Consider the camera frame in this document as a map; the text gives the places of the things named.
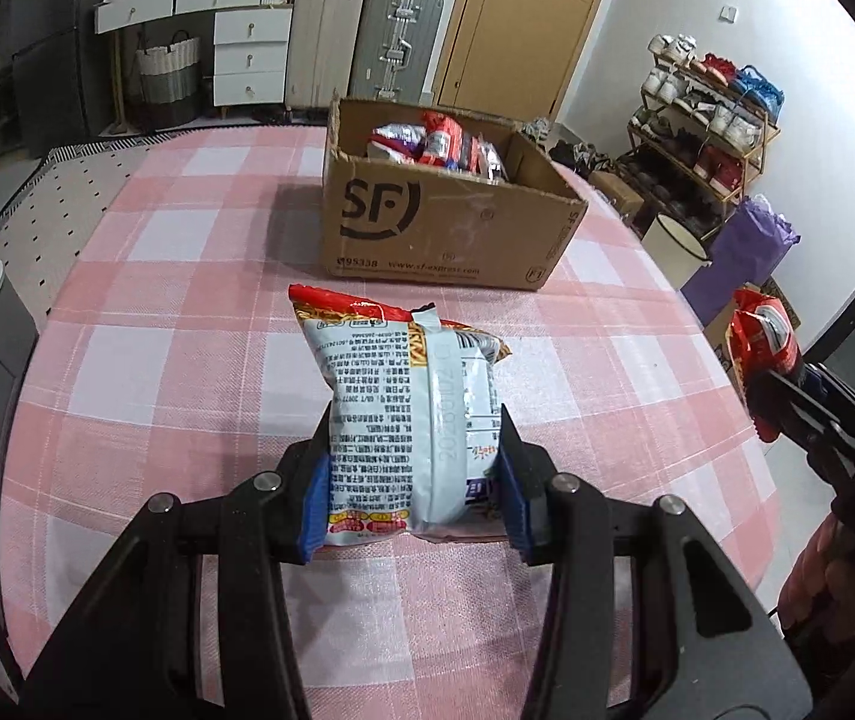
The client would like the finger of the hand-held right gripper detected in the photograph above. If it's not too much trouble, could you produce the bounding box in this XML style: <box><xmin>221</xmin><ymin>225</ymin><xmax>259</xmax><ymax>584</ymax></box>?
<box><xmin>746</xmin><ymin>370</ymin><xmax>855</xmax><ymax>479</ymax></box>
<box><xmin>802</xmin><ymin>363</ymin><xmax>855</xmax><ymax>434</ymax></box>

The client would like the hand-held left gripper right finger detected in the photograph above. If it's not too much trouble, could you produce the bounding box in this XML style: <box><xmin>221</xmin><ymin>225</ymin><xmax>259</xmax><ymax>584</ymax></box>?
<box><xmin>489</xmin><ymin>403</ymin><xmax>812</xmax><ymax>720</ymax></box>

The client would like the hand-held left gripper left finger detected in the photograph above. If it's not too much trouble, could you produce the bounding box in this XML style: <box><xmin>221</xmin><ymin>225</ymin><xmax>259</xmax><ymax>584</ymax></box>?
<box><xmin>22</xmin><ymin>401</ymin><xmax>338</xmax><ymax>720</ymax></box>

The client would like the white orange noodle snack packet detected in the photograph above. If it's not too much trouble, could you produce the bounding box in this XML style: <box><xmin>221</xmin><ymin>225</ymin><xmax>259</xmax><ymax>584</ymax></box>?
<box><xmin>287</xmin><ymin>283</ymin><xmax>512</xmax><ymax>550</ymax></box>

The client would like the silver grey snack packet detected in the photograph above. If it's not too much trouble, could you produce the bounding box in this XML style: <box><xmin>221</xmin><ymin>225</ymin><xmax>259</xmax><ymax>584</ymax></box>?
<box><xmin>365</xmin><ymin>122</ymin><xmax>430</xmax><ymax>164</ymax></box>

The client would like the red white snack packet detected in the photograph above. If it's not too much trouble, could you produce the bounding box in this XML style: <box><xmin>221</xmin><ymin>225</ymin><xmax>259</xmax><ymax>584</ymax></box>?
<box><xmin>419</xmin><ymin>110</ymin><xmax>475</xmax><ymax>171</ymax></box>

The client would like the person's right hand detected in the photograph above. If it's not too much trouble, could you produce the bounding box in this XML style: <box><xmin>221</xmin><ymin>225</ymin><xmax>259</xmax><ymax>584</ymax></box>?
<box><xmin>775</xmin><ymin>514</ymin><xmax>855</xmax><ymax>646</ymax></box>

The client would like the purple gift bag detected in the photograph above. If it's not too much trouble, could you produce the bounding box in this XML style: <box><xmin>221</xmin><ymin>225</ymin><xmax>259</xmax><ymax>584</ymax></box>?
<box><xmin>680</xmin><ymin>193</ymin><xmax>801</xmax><ymax>329</ymax></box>

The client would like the cream trash bin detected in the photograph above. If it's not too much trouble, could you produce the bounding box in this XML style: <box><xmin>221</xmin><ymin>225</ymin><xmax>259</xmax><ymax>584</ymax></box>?
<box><xmin>639</xmin><ymin>212</ymin><xmax>711</xmax><ymax>291</ymax></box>

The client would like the pink checked tablecloth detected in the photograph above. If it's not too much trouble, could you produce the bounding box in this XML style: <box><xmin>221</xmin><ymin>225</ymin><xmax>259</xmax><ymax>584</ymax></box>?
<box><xmin>0</xmin><ymin>124</ymin><xmax>786</xmax><ymax>720</ymax></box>

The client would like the small brown cardboard box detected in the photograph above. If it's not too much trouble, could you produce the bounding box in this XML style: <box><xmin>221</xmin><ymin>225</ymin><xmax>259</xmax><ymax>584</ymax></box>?
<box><xmin>587</xmin><ymin>169</ymin><xmax>647</xmax><ymax>224</ymax></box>

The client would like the pile of floor shoes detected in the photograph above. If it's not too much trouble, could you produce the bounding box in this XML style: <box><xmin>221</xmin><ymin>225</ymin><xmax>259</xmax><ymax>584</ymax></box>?
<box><xmin>523</xmin><ymin>118</ymin><xmax>617</xmax><ymax>182</ymax></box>

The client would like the dotted floor rug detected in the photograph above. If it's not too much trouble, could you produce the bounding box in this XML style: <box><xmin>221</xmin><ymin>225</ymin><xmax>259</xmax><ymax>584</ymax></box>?
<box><xmin>0</xmin><ymin>126</ymin><xmax>332</xmax><ymax>265</ymax></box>

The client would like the woven laundry basket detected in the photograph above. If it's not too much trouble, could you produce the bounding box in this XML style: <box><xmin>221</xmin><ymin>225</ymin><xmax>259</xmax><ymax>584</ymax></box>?
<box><xmin>133</xmin><ymin>28</ymin><xmax>203</xmax><ymax>130</ymax></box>

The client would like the beige suitcase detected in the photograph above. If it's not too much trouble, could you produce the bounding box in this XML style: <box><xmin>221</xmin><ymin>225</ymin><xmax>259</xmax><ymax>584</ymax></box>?
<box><xmin>283</xmin><ymin>0</ymin><xmax>368</xmax><ymax>115</ymax></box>

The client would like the white drawer dresser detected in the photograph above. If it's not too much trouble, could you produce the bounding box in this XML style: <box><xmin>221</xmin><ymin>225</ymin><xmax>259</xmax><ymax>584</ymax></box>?
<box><xmin>93</xmin><ymin>0</ymin><xmax>295</xmax><ymax>122</ymax></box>

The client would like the silver suitcase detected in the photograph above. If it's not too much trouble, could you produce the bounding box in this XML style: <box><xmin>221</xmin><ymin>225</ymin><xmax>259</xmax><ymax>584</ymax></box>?
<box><xmin>347</xmin><ymin>0</ymin><xmax>448</xmax><ymax>104</ymax></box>

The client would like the wooden door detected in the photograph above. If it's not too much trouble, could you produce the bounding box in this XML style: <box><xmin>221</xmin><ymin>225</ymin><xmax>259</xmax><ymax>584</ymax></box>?
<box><xmin>429</xmin><ymin>0</ymin><xmax>621</xmax><ymax>122</ymax></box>

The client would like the dark grey refrigerator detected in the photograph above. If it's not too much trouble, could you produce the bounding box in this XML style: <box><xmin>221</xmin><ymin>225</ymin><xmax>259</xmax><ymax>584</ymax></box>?
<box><xmin>0</xmin><ymin>15</ymin><xmax>111</xmax><ymax>170</ymax></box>

